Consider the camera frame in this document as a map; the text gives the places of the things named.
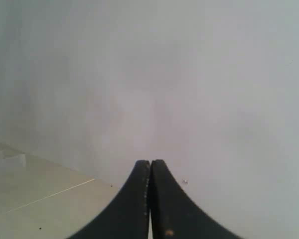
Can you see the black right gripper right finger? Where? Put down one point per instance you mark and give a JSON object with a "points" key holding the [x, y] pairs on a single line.
{"points": [[174, 215]]}

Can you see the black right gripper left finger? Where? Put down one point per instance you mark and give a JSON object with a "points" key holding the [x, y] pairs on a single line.
{"points": [[127, 215]]}

